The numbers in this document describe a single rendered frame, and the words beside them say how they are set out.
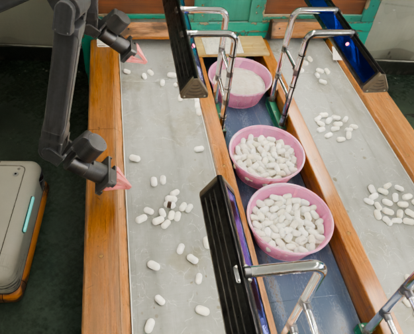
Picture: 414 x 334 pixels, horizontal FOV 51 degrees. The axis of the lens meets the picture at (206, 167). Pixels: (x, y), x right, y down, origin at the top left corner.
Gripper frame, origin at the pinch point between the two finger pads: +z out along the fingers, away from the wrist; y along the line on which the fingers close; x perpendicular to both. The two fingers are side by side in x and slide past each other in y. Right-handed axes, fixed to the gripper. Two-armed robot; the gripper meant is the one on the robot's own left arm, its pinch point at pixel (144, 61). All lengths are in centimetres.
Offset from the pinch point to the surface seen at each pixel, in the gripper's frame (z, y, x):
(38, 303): 18, -51, 97
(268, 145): 39, -36, -18
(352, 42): 35, -26, -61
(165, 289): 7, -88, 9
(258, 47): 45, 22, -27
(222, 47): 13.3, -8.7, -26.3
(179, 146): 15.1, -34.6, 2.8
